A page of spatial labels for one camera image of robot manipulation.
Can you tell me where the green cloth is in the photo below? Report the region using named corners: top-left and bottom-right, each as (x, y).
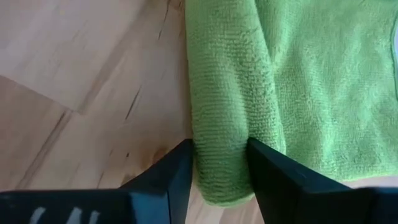
top-left (184, 0), bottom-right (398, 207)

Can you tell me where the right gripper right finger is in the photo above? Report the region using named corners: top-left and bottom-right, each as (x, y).
top-left (246, 137), bottom-right (353, 224)

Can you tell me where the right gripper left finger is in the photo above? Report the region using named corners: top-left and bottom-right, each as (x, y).
top-left (119, 138), bottom-right (194, 224)

